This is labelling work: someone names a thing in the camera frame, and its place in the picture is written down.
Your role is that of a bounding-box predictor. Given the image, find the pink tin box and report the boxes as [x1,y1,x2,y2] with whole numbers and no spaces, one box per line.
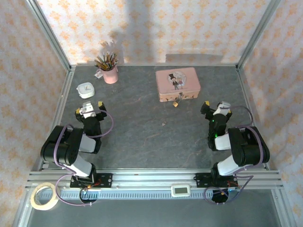
[155,67,202,103]

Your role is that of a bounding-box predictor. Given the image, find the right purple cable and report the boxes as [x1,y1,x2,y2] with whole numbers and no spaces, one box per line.
[204,105,264,205]

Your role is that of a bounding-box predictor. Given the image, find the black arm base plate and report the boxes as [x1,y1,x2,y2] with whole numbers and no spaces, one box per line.
[70,173,113,189]
[194,172,238,189]

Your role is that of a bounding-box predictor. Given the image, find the aluminium frame post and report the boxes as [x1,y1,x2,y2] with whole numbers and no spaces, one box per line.
[25,0,72,71]
[236,0,284,70]

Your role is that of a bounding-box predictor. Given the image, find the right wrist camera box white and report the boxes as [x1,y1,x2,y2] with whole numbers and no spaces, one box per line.
[213,101,231,117]

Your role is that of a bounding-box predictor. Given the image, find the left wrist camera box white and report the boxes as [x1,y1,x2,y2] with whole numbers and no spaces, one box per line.
[79,101,97,118]

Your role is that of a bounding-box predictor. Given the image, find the aluminium side rail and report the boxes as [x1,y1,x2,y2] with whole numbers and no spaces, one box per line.
[37,66,77,171]
[236,66,271,171]

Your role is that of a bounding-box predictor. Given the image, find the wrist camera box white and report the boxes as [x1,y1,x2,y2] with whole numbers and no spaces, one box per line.
[79,101,97,118]
[213,101,231,117]

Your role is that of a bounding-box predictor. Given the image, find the masking tape roll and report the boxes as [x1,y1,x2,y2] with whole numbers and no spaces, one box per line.
[30,182,60,211]

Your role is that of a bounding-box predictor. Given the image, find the grey slotted cable duct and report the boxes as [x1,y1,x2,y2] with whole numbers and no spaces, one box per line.
[56,189,216,200]

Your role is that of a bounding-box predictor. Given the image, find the pink pencil cup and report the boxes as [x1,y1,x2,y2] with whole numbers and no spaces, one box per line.
[101,64,119,84]

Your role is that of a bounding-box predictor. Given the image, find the small white clock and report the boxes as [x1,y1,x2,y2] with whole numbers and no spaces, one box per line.
[76,82,96,99]

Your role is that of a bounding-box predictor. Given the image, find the aluminium mounting rail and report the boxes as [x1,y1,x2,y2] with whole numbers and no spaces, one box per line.
[25,168,284,190]

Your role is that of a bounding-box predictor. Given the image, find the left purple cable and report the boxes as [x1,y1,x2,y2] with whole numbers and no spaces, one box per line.
[53,107,115,207]

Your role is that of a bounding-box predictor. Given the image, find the white digital display unit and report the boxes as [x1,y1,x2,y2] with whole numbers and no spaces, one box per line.
[170,183,192,198]

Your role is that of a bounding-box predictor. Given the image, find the purple cable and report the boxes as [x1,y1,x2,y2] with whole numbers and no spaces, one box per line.
[53,107,115,207]
[204,105,264,205]

